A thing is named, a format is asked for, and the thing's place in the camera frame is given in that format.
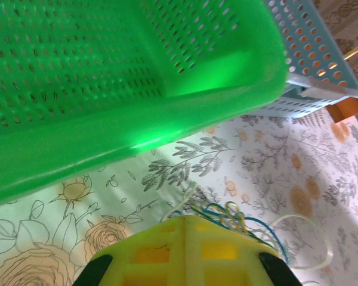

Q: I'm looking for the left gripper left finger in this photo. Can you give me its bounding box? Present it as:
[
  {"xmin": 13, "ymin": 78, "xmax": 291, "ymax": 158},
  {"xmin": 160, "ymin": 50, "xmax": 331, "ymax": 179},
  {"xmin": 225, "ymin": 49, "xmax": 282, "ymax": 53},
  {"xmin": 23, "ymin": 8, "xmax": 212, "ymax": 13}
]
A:
[{"xmin": 89, "ymin": 216, "xmax": 186, "ymax": 286}]

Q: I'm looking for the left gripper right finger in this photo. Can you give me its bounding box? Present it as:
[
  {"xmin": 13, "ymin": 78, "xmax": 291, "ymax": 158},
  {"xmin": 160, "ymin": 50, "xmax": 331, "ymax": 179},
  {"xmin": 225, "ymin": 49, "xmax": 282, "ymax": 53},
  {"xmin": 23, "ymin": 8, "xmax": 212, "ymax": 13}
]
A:
[{"xmin": 184, "ymin": 216, "xmax": 287, "ymax": 286}]

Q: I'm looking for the yellow-green striped cable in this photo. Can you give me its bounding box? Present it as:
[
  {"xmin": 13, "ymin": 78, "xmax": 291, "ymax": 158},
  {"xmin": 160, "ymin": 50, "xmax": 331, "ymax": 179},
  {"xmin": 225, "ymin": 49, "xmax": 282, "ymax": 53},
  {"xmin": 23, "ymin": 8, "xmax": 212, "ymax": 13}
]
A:
[{"xmin": 193, "ymin": 201, "xmax": 249, "ymax": 237}]

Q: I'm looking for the blue cable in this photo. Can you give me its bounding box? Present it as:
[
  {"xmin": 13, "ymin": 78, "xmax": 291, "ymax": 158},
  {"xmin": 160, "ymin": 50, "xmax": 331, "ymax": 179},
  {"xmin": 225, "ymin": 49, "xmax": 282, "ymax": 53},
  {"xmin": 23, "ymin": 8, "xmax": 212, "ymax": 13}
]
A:
[
  {"xmin": 241, "ymin": 216, "xmax": 291, "ymax": 266},
  {"xmin": 170, "ymin": 203, "xmax": 248, "ymax": 236}
]

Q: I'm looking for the floral tablecloth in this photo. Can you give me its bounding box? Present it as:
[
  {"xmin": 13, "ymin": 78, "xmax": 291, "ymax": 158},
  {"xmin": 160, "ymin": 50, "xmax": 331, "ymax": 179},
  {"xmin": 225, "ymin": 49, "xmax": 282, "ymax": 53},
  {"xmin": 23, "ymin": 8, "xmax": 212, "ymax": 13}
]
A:
[{"xmin": 0, "ymin": 111, "xmax": 358, "ymax": 286}]

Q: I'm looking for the green perforated plastic basket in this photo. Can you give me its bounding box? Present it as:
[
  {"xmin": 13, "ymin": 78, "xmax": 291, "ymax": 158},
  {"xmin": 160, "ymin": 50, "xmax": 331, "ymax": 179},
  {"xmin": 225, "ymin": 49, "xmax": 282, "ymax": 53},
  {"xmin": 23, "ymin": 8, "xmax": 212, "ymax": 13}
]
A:
[{"xmin": 0, "ymin": 0, "xmax": 289, "ymax": 210}]

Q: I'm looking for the orange wooden base board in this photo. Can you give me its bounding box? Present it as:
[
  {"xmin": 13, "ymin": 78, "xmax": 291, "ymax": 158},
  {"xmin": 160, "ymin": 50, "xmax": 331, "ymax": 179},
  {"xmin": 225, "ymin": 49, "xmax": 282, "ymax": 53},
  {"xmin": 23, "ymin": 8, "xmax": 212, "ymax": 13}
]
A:
[{"xmin": 328, "ymin": 95, "xmax": 358, "ymax": 123}]

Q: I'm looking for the light blue perforated plastic basket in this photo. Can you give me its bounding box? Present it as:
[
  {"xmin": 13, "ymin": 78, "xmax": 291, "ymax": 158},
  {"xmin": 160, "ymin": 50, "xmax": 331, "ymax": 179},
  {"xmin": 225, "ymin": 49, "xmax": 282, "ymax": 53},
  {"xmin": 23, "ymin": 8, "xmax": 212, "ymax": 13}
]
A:
[{"xmin": 261, "ymin": 0, "xmax": 358, "ymax": 120}]

